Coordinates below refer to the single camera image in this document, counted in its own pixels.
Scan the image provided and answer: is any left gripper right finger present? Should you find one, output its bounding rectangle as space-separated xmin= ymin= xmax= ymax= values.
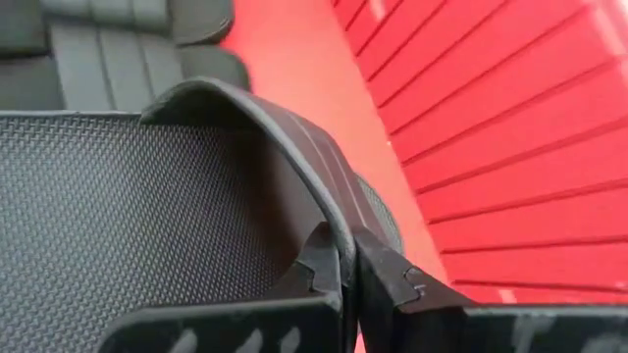
xmin=352 ymin=227 xmax=628 ymax=353

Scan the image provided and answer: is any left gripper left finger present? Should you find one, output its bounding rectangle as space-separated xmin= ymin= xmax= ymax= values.
xmin=97 ymin=222 xmax=344 ymax=353

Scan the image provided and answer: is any red plastic bin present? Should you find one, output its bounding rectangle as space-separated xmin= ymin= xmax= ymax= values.
xmin=220 ymin=0 xmax=628 ymax=353

